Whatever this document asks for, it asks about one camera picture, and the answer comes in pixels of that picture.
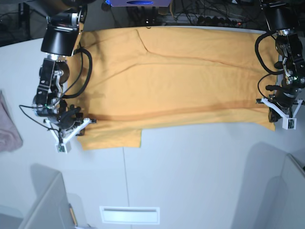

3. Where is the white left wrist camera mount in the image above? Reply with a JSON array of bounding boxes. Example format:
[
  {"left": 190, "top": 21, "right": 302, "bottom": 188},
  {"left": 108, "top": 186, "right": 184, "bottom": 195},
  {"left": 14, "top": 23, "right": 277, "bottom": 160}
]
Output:
[{"left": 256, "top": 98, "right": 305, "bottom": 130}]

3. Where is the grey right bin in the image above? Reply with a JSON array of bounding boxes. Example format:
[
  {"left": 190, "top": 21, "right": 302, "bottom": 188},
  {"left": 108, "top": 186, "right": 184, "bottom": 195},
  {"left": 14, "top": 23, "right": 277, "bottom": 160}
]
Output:
[{"left": 277, "top": 155, "right": 305, "bottom": 229}]

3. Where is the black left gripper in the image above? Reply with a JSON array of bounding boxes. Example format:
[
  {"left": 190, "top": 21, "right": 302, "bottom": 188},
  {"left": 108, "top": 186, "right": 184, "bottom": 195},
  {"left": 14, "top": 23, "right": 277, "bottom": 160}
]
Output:
[{"left": 265, "top": 85, "right": 302, "bottom": 123}]

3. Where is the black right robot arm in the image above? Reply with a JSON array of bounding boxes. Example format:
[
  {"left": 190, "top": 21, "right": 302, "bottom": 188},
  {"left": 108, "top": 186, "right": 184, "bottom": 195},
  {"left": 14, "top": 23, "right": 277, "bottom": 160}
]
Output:
[{"left": 25, "top": 0, "right": 92, "bottom": 137}]

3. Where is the white table slot plate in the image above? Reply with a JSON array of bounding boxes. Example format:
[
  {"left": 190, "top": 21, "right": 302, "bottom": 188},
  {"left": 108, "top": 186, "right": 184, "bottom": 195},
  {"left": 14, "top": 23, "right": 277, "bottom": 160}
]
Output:
[{"left": 100, "top": 206, "right": 161, "bottom": 225}]

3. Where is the orange T-shirt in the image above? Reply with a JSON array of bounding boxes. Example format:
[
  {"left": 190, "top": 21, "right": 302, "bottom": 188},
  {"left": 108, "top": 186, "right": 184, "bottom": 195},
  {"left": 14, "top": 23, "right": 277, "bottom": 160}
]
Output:
[{"left": 67, "top": 27, "right": 276, "bottom": 150}]

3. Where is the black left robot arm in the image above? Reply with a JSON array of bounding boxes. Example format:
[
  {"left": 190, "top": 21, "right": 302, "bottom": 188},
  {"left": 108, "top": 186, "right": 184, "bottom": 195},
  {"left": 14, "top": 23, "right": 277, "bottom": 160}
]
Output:
[{"left": 254, "top": 0, "right": 305, "bottom": 129}]

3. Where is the purple device with blue oval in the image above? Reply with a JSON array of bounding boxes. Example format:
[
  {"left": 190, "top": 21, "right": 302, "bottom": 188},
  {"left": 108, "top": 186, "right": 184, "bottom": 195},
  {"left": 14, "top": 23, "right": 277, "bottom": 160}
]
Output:
[{"left": 109, "top": 0, "right": 172, "bottom": 7}]

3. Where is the pink cloth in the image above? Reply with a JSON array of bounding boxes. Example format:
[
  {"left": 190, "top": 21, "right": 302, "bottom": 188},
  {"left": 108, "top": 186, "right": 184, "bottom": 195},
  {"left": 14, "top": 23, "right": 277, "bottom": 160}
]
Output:
[{"left": 0, "top": 91, "right": 23, "bottom": 152}]

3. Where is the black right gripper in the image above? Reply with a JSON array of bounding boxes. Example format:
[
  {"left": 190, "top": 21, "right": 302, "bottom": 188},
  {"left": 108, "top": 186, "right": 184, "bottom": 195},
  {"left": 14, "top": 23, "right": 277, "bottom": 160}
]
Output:
[{"left": 49, "top": 100, "right": 85, "bottom": 136}]

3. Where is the grey bin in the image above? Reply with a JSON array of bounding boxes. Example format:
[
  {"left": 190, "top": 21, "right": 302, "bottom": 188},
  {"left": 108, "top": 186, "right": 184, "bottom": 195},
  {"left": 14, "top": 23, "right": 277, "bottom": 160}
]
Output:
[
  {"left": 277, "top": 155, "right": 305, "bottom": 229},
  {"left": 19, "top": 172, "right": 75, "bottom": 229}
]

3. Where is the orange pencil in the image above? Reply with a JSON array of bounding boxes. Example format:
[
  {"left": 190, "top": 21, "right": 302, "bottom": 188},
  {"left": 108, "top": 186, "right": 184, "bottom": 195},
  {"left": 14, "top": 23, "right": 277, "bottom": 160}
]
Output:
[{"left": 69, "top": 204, "right": 78, "bottom": 226}]

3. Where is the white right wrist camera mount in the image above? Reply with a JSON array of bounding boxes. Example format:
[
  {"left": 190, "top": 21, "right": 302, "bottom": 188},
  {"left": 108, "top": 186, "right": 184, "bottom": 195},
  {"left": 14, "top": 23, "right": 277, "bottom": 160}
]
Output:
[{"left": 44, "top": 118, "right": 97, "bottom": 154}]

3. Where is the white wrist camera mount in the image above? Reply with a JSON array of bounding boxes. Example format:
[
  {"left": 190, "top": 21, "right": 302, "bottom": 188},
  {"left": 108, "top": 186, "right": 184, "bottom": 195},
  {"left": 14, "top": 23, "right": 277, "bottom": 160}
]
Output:
[
  {"left": 44, "top": 118, "right": 97, "bottom": 154},
  {"left": 256, "top": 98, "right": 305, "bottom": 130}
]

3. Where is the black power strip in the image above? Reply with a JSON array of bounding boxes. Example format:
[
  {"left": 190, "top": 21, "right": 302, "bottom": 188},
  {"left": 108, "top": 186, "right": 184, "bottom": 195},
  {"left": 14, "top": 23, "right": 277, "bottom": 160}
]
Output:
[{"left": 197, "top": 16, "right": 243, "bottom": 27}]

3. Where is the grey left bin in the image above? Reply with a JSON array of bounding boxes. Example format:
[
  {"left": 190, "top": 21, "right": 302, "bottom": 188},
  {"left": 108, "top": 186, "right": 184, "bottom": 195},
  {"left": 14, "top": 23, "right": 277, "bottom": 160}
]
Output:
[{"left": 19, "top": 172, "right": 75, "bottom": 229}]

